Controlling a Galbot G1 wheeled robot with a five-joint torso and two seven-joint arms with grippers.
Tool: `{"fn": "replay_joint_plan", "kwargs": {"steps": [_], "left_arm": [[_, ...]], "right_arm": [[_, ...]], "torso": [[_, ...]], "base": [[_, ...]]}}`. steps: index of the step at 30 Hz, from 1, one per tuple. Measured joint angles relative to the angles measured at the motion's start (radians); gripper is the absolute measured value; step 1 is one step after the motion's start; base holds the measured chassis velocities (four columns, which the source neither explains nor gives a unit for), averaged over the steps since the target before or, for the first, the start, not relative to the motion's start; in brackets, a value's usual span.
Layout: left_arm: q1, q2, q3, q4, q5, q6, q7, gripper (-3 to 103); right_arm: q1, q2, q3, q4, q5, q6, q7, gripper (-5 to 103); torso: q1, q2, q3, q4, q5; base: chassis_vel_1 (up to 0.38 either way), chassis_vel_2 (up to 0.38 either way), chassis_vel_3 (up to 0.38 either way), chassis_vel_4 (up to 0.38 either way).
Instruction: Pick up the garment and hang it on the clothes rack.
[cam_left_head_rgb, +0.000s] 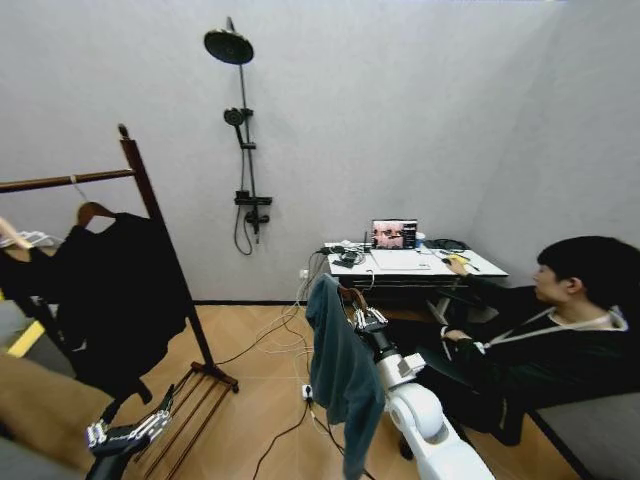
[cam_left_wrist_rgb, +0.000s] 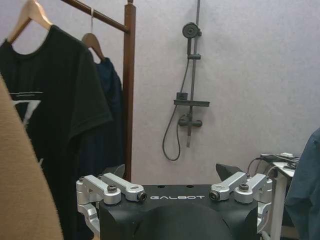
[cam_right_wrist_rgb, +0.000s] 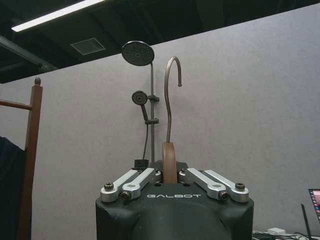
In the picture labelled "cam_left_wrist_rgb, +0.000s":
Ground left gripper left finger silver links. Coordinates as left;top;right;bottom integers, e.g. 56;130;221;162
75;163;149;237

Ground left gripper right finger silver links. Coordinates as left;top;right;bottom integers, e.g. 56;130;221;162
209;163;274;237

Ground blue denim garment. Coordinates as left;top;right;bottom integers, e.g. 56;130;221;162
284;126;320;240

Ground tan brown garment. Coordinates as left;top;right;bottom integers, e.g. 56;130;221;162
0;72;63;240

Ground navy blue garment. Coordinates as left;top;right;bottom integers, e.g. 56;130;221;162
81;56;125;198

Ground wooden hanger with white hook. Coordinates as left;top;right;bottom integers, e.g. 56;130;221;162
80;8;107;63

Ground wooden hanger with black shirt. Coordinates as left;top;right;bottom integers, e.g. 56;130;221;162
6;0;54;44

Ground white desk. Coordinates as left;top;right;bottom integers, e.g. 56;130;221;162
259;152;302;240

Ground dark shower mixer tap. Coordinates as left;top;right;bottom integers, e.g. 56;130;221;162
177;113;203;128

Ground black printed T-shirt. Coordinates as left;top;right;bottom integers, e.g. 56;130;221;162
0;24;113;240

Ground brown wooden clothes rack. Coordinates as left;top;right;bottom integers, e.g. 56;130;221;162
60;0;136;183

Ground dark shower shelf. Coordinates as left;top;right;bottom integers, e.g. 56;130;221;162
173;99;211;108

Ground dark round shower head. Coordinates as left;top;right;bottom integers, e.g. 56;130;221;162
182;22;203;56

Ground grey cable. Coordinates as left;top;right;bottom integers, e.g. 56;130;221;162
247;156;266;176

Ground dark shower hose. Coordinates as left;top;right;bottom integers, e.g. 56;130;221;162
161;53;192;161

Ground dark shower riser rail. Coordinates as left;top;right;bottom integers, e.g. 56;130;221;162
185;0;203;149

